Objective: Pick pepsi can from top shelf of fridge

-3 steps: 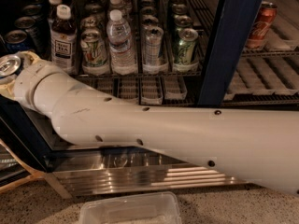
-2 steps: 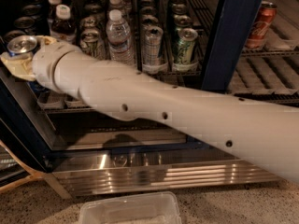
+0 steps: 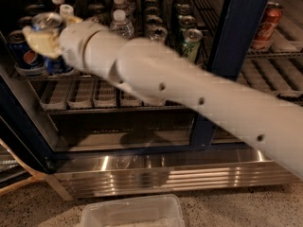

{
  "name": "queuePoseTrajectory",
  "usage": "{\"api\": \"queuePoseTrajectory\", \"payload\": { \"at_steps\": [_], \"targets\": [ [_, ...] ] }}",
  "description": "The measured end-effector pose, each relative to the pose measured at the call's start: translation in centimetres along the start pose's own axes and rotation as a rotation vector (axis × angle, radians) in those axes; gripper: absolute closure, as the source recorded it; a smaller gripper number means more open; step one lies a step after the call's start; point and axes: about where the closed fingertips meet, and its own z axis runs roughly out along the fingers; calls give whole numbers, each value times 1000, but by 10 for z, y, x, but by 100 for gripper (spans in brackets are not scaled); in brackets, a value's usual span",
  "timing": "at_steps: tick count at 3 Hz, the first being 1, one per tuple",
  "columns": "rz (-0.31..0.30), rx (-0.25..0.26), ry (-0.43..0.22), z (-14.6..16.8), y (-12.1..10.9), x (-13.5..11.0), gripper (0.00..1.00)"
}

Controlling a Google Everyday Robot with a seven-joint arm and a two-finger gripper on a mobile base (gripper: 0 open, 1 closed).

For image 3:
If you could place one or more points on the red coca cola can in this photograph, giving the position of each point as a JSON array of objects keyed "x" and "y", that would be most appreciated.
[{"x": 267, "y": 25}]

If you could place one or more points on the wire fridge shelf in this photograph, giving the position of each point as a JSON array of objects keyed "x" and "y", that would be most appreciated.
[
  {"x": 73, "y": 96},
  {"x": 286, "y": 41}
]

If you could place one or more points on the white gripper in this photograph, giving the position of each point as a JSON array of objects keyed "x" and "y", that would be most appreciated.
[{"x": 73, "y": 39}]

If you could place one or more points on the steel fridge bottom grille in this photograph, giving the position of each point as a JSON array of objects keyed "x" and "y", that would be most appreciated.
[{"x": 105, "y": 175}]

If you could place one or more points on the green soda can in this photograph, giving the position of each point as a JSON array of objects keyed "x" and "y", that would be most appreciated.
[
  {"x": 191, "y": 43},
  {"x": 184, "y": 23}
]

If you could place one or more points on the blue pepsi can front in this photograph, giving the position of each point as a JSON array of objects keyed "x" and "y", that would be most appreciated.
[{"x": 48, "y": 26}]

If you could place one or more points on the blue pepsi can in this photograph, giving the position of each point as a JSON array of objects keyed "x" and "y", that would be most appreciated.
[
  {"x": 27, "y": 58},
  {"x": 48, "y": 26}
]

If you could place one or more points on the clear water bottle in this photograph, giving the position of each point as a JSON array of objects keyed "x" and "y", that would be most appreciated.
[
  {"x": 123, "y": 5},
  {"x": 121, "y": 25}
]

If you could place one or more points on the brown tea bottle front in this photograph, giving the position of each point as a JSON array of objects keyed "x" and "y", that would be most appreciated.
[{"x": 66, "y": 10}]

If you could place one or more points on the green soda can front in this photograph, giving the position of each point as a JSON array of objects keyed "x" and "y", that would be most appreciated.
[{"x": 191, "y": 43}]

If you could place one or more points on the lower wire fridge shelf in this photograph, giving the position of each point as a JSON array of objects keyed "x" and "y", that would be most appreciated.
[{"x": 73, "y": 96}]

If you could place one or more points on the clear plastic bin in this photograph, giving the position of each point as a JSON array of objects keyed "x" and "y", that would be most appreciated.
[{"x": 151, "y": 211}]

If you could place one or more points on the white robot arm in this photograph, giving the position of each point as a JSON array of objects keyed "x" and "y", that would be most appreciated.
[{"x": 153, "y": 72}]

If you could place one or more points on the top wire fridge shelf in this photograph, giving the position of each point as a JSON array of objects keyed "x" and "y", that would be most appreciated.
[{"x": 286, "y": 41}]

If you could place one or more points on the clear water bottle front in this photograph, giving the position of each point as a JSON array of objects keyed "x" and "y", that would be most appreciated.
[{"x": 121, "y": 25}]

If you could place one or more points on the blue fridge door frame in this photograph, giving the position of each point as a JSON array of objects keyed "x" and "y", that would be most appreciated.
[{"x": 231, "y": 26}]

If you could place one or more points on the slim silver energy can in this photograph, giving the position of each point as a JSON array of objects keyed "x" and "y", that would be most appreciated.
[{"x": 158, "y": 34}]

